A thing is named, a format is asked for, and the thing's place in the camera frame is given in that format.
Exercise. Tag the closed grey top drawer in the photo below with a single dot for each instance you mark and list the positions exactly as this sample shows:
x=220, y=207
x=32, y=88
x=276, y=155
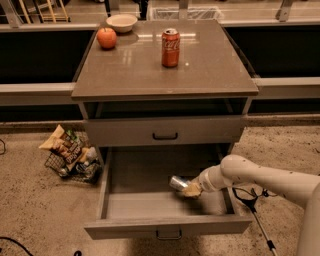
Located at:
x=164, y=131

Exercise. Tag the clear plastic bin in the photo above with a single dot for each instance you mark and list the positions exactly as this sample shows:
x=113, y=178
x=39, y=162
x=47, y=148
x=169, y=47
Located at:
x=192, y=13

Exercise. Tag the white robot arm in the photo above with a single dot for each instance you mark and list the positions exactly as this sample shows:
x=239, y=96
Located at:
x=299, y=188

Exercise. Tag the wooden chair frame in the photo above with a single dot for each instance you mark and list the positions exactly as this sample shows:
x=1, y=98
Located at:
x=43, y=11

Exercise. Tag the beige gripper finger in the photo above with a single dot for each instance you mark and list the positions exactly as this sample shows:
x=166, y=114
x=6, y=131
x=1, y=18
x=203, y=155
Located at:
x=193, y=190

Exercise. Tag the yellow brown snack bag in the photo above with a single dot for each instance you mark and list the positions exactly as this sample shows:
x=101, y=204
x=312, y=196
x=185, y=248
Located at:
x=62, y=145

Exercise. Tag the red apple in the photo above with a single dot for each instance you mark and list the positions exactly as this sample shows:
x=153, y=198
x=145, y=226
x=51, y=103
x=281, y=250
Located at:
x=106, y=38

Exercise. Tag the black silver tripod leg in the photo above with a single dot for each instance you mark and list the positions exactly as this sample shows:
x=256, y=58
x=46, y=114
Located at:
x=250, y=204

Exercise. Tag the red coca-cola can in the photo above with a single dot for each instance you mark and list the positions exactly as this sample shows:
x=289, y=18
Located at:
x=170, y=47

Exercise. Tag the grey drawer cabinet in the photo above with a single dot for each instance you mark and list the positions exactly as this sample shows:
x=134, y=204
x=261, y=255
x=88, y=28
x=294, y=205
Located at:
x=131, y=82

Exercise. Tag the white bowl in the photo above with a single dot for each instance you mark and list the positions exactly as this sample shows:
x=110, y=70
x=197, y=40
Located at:
x=122, y=23

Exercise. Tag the black wire basket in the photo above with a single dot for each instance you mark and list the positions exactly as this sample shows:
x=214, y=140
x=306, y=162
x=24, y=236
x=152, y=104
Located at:
x=86, y=172

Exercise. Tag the open grey middle drawer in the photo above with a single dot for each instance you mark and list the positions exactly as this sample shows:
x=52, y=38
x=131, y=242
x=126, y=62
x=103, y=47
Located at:
x=137, y=201

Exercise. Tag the silver blue redbull can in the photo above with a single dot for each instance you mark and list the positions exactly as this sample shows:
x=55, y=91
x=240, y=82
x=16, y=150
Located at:
x=178, y=183

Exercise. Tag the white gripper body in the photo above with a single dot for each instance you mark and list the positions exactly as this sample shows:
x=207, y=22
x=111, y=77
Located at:
x=204, y=180

